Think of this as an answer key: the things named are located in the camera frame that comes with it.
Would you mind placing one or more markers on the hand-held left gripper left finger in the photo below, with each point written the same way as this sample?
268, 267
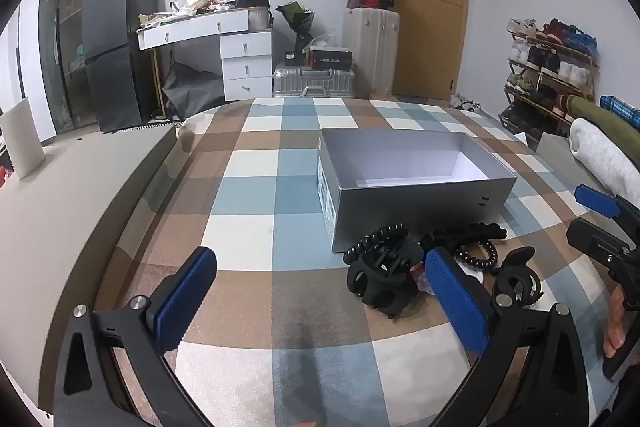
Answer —
186, 296

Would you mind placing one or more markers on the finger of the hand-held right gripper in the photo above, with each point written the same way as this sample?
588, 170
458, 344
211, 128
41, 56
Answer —
595, 201
587, 237

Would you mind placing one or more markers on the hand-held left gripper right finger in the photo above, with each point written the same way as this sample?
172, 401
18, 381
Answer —
457, 302

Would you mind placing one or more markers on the small black claw hair clip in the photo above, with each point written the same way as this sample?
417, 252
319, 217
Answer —
515, 287

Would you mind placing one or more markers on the large black claw hair clip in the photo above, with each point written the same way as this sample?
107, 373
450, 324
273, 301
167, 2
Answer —
380, 287

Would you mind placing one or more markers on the grey cardboard box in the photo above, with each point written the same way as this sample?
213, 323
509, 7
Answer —
400, 212

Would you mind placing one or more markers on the person's right hand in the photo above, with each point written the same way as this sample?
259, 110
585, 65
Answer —
615, 327

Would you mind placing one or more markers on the white rolled towel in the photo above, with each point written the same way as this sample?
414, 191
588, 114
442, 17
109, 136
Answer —
605, 157

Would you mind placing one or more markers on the grey board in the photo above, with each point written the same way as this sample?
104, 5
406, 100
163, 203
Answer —
552, 143

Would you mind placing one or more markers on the green rolled mat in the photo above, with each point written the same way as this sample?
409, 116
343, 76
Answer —
592, 112

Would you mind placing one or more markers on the plaid blanket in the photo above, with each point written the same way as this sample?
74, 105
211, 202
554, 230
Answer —
250, 207

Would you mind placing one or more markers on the shoe rack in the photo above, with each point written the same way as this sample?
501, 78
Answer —
545, 72

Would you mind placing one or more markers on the shoes on floor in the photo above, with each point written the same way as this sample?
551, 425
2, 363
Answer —
465, 103

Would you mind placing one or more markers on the black cloth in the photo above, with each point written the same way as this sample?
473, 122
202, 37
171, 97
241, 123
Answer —
192, 87

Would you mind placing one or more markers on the white cylinder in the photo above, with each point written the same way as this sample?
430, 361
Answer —
20, 142

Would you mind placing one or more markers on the white dressing table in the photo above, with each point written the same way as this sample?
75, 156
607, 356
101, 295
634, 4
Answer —
245, 57

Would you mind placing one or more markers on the black fridge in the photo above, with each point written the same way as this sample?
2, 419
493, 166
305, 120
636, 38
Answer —
115, 57

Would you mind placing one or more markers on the silver suitcase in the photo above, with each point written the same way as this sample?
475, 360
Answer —
315, 82

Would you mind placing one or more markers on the wooden door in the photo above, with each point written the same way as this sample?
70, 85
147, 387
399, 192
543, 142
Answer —
425, 7

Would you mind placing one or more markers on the small black box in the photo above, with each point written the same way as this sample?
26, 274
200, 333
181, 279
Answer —
289, 58

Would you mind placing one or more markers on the white suitcase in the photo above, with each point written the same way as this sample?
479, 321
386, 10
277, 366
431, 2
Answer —
370, 52

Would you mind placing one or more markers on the glass door cabinet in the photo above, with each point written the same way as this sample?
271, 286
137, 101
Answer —
65, 57

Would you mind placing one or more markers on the white wardrobe panel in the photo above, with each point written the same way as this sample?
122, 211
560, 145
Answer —
30, 72

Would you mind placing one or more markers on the black red flat box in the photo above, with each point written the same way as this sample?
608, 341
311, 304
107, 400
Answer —
330, 58

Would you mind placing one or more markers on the white ribbed bin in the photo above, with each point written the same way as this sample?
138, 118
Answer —
260, 19

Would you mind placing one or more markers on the desk clutter pile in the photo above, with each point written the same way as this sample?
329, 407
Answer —
190, 9

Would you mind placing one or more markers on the black wrapped bouquet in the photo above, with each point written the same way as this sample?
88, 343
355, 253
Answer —
297, 19

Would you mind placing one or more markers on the black red shoe box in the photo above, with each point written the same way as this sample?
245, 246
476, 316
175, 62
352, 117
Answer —
370, 1

